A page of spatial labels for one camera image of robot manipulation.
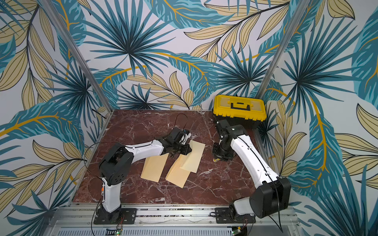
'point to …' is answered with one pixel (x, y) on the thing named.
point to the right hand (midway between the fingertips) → (216, 157)
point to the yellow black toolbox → (248, 111)
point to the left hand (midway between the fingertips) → (191, 151)
